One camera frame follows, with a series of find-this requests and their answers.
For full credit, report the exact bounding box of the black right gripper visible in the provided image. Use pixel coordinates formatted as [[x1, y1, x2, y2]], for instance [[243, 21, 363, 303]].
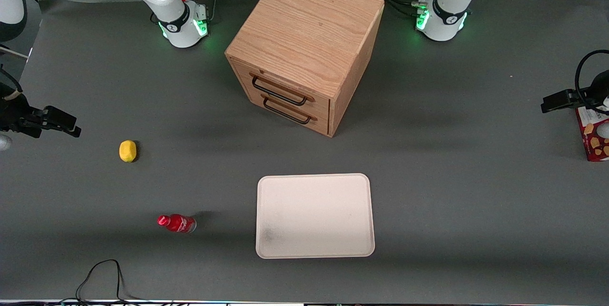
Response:
[[0, 85, 81, 138]]

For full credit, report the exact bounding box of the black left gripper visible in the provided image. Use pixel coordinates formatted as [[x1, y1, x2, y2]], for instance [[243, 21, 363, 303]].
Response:
[[541, 70, 609, 114]]

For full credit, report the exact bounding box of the red tartan cookie box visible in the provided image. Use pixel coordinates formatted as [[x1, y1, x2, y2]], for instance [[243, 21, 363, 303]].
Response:
[[575, 105, 609, 162]]

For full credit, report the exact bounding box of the cream plastic tray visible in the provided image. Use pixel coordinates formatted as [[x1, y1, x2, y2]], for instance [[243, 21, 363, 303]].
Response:
[[255, 173, 376, 259]]

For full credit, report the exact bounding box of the yellow lemon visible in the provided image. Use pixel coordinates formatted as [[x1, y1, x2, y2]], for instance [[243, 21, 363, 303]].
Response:
[[119, 140, 138, 163]]

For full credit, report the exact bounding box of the red soda bottle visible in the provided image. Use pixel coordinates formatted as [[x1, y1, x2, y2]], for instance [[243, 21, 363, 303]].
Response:
[[157, 214, 197, 234]]

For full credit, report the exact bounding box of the wooden drawer cabinet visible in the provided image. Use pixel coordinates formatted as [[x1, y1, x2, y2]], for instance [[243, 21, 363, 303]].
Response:
[[225, 0, 385, 138]]

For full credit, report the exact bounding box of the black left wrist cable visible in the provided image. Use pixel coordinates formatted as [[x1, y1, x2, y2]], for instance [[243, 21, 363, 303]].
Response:
[[574, 49, 609, 117]]

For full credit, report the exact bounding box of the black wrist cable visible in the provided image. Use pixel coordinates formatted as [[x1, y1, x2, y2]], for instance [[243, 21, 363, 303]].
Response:
[[0, 67, 23, 102], [574, 49, 609, 117]]

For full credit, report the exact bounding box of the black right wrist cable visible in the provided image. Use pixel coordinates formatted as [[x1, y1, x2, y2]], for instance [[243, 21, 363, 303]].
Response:
[[0, 67, 23, 102]]

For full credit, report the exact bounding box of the black looped table cable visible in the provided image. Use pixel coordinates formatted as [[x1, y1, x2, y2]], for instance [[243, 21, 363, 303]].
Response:
[[75, 259, 148, 304]]

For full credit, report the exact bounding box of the thick black base cable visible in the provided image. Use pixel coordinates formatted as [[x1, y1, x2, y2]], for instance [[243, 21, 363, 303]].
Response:
[[364, 0, 429, 17]]

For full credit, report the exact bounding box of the wooden drawer with black handle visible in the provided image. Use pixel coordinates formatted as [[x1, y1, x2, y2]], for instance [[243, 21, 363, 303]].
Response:
[[231, 59, 331, 117], [236, 85, 331, 136]]

